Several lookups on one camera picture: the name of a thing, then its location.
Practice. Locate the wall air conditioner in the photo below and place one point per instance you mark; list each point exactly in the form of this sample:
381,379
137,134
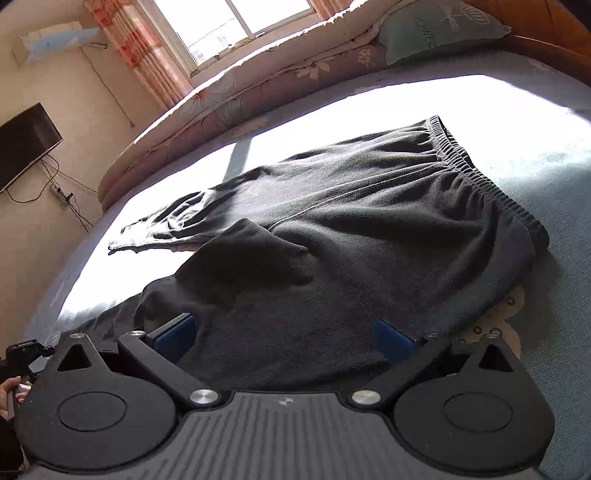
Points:
39,44

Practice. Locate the person left hand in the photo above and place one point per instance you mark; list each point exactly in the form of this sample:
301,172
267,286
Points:
12,390

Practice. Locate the green grey pillow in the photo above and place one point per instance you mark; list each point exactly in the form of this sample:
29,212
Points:
429,28

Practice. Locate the wooden headboard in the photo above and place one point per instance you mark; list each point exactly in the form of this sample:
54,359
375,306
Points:
556,33

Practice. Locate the folded floral quilt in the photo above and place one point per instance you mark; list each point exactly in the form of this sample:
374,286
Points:
332,52

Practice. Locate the grey patterned bed sheet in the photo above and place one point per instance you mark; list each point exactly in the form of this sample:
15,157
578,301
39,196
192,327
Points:
524,124

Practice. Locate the left pink curtain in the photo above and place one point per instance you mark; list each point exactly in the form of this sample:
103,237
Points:
141,49

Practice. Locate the wall power strip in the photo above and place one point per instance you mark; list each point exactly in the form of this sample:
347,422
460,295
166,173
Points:
61,195

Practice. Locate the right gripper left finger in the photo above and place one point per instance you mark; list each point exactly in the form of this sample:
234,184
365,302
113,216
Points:
156,354

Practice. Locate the wall mounted television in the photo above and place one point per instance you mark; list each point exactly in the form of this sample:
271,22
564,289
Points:
24,140

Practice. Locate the right pink curtain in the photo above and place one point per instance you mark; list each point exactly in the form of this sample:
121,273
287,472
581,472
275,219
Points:
328,8

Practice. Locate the black sweatpants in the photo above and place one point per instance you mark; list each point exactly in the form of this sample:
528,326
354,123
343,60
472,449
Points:
291,263

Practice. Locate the pink curtain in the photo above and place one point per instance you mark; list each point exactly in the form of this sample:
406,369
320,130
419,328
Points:
328,8
141,49

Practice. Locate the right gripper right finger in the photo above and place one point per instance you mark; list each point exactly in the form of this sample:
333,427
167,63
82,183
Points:
409,359

